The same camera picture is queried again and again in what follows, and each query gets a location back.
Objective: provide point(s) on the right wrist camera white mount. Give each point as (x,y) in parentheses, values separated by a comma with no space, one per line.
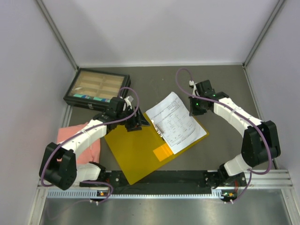
(192,85)

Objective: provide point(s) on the metal folder clip mechanism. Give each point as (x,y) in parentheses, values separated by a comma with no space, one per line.
(159,131)

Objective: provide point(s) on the pink folded cloth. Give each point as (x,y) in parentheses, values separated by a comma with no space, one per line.
(91,154)

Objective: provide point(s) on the aluminium frame post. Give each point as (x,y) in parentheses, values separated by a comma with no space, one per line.
(46,14)
(275,12)

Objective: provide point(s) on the grey slotted cable duct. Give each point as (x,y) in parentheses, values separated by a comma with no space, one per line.
(101,194)

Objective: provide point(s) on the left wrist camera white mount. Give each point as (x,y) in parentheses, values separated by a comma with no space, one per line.
(128,103)

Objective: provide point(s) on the right aluminium frame post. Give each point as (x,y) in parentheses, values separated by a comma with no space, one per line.
(275,12)

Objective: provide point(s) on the yellow plastic folder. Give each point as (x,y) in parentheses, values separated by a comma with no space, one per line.
(139,153)

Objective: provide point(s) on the white paper sheet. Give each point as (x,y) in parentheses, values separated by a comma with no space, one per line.
(180,129)

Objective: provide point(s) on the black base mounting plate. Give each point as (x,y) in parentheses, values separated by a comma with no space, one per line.
(159,182)

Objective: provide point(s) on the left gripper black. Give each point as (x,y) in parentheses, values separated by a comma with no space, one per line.
(137,122)

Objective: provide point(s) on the left aluminium frame post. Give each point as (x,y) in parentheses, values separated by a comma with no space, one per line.
(46,14)

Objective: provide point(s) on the black compartment display box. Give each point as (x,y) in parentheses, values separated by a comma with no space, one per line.
(96,84)

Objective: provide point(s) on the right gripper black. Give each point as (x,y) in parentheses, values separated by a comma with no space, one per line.
(193,111)

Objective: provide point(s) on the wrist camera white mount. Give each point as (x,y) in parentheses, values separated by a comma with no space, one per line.
(128,103)
(192,85)

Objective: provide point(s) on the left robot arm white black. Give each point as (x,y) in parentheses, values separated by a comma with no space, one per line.
(59,165)

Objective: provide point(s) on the teal tube right in box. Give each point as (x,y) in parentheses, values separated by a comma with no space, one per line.
(102,100)

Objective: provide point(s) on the aluminium front rail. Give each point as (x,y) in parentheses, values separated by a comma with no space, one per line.
(274,179)

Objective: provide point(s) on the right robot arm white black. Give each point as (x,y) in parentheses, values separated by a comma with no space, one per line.
(260,142)

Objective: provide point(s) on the teal tube left in box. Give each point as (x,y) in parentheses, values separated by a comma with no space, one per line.
(82,96)

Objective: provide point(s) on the teal tube in box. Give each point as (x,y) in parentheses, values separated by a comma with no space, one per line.
(82,96)
(102,100)

